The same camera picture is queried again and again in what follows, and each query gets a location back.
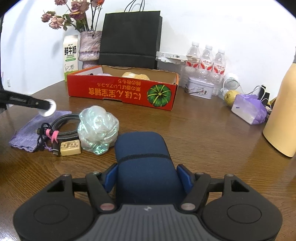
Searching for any lavender towel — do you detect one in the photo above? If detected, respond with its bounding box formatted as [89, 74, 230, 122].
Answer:
[96, 73, 113, 77]

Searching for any white flat carton box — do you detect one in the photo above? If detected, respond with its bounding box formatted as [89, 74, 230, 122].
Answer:
[156, 51, 187, 64]

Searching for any yellow green apple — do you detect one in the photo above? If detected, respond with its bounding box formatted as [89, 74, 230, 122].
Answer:
[224, 90, 240, 107]

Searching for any white round device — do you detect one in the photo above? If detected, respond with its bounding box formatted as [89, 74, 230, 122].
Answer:
[223, 77, 240, 93]

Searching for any water bottle right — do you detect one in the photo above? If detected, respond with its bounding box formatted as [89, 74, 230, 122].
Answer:
[213, 51, 226, 76]

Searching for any red cardboard pumpkin box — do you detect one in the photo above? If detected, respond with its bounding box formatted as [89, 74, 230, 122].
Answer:
[67, 65, 179, 110]

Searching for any water bottle left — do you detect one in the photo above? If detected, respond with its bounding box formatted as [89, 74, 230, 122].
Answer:
[185, 43, 201, 69]

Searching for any navy blue pouch case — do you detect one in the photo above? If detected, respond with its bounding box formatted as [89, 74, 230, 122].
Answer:
[114, 132, 186, 205]

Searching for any dried rose bouquet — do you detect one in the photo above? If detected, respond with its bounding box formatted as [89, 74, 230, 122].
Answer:
[41, 0, 105, 33]

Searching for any small yellow eraser block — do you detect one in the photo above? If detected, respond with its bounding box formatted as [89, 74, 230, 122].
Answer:
[60, 140, 81, 156]

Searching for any purple textured vase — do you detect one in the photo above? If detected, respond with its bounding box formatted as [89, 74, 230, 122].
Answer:
[78, 31, 102, 69]

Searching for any cream yellow thermos bottle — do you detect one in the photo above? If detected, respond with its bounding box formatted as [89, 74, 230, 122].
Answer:
[263, 61, 295, 158]

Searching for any iridescent plastic bag ball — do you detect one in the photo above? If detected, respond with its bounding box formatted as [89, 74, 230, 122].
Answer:
[77, 105, 119, 155]

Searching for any water bottle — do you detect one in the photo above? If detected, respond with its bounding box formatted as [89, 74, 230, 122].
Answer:
[185, 43, 201, 69]
[213, 51, 226, 76]
[200, 46, 213, 72]

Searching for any purple drawstring pouch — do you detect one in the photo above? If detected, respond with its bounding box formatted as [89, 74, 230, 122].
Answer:
[9, 110, 72, 153]

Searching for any purple tissue pack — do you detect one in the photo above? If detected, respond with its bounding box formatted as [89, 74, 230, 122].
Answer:
[231, 94, 267, 125]

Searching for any black braided usb cable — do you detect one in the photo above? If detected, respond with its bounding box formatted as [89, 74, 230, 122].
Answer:
[34, 113, 82, 156]

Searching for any yellow plush toy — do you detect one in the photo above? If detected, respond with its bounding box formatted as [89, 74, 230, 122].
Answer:
[121, 72, 150, 81]

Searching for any black paper shopping bag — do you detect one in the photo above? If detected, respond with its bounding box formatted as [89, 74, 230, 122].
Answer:
[98, 1, 163, 69]

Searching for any white floral tin box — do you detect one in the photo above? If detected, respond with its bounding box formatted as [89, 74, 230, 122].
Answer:
[185, 77, 220, 99]

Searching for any water bottle middle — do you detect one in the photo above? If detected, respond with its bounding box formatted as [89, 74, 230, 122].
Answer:
[200, 46, 213, 72]

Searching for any white green milk carton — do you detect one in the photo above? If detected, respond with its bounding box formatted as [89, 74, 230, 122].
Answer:
[63, 35, 79, 82]

